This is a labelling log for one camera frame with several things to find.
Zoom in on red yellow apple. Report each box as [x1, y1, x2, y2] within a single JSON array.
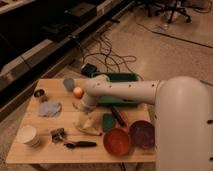
[[73, 87, 84, 99]]

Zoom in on office chair base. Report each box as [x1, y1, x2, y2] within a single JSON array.
[[143, 0, 191, 24]]

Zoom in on black handled utensil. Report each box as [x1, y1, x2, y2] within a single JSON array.
[[64, 141, 97, 149]]

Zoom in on red bowl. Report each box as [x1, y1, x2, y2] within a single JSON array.
[[103, 128, 131, 156]]

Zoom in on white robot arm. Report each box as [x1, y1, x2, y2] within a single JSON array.
[[80, 75, 213, 171]]

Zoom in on green plastic tray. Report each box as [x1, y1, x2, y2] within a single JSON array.
[[86, 72, 141, 107]]

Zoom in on metal binder clip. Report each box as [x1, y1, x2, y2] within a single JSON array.
[[51, 128, 65, 143]]

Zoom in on white paper cup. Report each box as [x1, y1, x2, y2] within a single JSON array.
[[16, 125, 40, 147]]

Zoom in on small metal cup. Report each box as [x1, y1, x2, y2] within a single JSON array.
[[34, 89, 47, 103]]

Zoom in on purple plate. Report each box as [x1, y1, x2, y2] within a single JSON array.
[[130, 120, 155, 149]]

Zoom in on blue cloth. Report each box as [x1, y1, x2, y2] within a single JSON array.
[[39, 101, 62, 117]]

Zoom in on yellow banana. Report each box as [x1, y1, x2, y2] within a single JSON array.
[[73, 113, 102, 136]]

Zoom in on black power box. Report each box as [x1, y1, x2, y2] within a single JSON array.
[[81, 63, 97, 77]]

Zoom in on black cables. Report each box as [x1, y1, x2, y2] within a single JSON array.
[[71, 33, 138, 74]]

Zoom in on grey blue stone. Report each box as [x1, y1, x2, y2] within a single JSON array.
[[63, 78, 74, 92]]

